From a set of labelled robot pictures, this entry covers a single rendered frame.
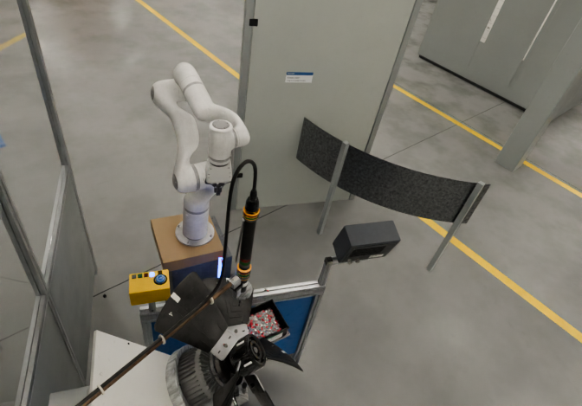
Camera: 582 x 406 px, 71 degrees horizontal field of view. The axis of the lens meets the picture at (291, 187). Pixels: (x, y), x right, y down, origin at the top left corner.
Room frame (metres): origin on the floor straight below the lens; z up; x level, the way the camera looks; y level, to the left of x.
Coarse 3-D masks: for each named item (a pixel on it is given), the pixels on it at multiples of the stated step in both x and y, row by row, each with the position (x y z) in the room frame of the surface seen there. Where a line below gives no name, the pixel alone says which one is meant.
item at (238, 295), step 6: (234, 276) 0.73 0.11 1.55; (228, 282) 0.72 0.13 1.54; (234, 282) 0.71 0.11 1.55; (240, 282) 0.73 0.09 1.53; (234, 288) 0.70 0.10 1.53; (240, 288) 0.72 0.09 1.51; (252, 288) 0.77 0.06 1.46; (234, 294) 0.72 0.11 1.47; (240, 294) 0.73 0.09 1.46; (246, 294) 0.74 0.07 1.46
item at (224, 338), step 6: (228, 330) 0.71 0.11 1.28; (222, 336) 0.69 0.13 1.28; (228, 336) 0.69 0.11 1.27; (234, 336) 0.70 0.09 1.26; (222, 342) 0.67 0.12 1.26; (228, 342) 0.68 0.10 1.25; (234, 342) 0.69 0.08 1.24; (216, 348) 0.65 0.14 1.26; (222, 348) 0.66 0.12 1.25; (228, 348) 0.67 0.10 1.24; (216, 354) 0.64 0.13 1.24; (222, 354) 0.64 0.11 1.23; (222, 360) 0.63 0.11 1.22
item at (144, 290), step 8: (168, 272) 1.03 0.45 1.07; (136, 280) 0.96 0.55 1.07; (144, 280) 0.96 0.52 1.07; (152, 280) 0.97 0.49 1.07; (168, 280) 0.99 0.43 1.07; (136, 288) 0.92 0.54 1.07; (144, 288) 0.93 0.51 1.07; (152, 288) 0.94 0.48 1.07; (160, 288) 0.94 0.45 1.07; (168, 288) 0.95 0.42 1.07; (136, 296) 0.90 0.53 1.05; (144, 296) 0.91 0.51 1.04; (152, 296) 0.93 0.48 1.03; (160, 296) 0.94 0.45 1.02; (168, 296) 0.95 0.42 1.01; (136, 304) 0.90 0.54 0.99
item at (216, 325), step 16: (192, 272) 0.81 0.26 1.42; (176, 288) 0.73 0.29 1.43; (192, 288) 0.76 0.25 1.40; (176, 304) 0.69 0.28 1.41; (192, 304) 0.71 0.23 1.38; (160, 320) 0.62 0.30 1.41; (176, 320) 0.65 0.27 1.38; (192, 320) 0.67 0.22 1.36; (208, 320) 0.70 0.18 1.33; (224, 320) 0.72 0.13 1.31; (176, 336) 0.62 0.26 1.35; (192, 336) 0.64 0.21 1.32; (208, 336) 0.66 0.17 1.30; (208, 352) 0.63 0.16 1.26
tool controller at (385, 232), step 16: (352, 224) 1.36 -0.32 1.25; (368, 224) 1.38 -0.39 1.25; (384, 224) 1.41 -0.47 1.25; (336, 240) 1.36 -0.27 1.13; (352, 240) 1.28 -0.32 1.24; (368, 240) 1.30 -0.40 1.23; (384, 240) 1.33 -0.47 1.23; (400, 240) 1.35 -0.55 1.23; (352, 256) 1.29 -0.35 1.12; (368, 256) 1.34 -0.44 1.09; (384, 256) 1.39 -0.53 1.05
